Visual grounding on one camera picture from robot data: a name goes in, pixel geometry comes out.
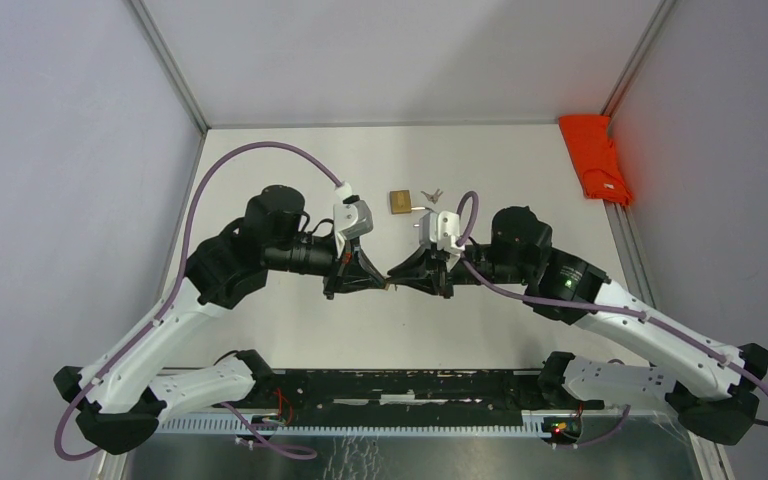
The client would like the orange folded cloth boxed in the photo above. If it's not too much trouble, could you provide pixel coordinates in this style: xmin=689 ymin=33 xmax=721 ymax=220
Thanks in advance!
xmin=558 ymin=114 xmax=634 ymax=207

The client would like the white slotted cable duct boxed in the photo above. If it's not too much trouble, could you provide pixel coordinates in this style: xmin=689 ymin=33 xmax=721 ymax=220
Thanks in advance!
xmin=158 ymin=413 xmax=561 ymax=439

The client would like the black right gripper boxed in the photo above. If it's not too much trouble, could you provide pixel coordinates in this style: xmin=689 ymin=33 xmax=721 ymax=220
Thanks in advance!
xmin=387 ymin=243 xmax=531 ymax=299

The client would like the aluminium corner frame rail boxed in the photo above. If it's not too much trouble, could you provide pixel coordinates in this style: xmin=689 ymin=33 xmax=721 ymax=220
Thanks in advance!
xmin=600 ymin=0 xmax=680 ymax=118

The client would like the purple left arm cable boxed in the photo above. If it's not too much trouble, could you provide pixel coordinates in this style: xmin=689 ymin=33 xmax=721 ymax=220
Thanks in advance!
xmin=53 ymin=140 xmax=346 ymax=462

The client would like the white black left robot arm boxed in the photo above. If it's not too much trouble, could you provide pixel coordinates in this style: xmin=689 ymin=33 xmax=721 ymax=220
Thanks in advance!
xmin=54 ymin=185 xmax=385 ymax=455

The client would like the left aluminium frame rail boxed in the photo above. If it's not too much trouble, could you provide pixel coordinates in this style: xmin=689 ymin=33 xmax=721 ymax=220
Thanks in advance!
xmin=125 ymin=0 xmax=210 ymax=136

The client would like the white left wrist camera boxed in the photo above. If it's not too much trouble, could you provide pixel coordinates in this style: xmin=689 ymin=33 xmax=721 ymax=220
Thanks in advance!
xmin=332 ymin=182 xmax=374 ymax=256

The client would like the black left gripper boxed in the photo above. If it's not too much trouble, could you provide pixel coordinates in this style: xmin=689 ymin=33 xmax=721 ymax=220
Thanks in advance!
xmin=265 ymin=230 xmax=387 ymax=299

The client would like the large brass padlock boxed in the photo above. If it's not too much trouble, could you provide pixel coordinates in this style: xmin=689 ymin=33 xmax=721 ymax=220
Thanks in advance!
xmin=387 ymin=190 xmax=425 ymax=218

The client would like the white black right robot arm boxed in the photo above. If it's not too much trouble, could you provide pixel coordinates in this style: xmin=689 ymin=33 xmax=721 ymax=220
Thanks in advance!
xmin=388 ymin=206 xmax=768 ymax=445

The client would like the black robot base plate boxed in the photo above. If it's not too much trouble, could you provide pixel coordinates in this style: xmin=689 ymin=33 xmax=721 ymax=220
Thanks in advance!
xmin=233 ymin=369 xmax=605 ymax=428

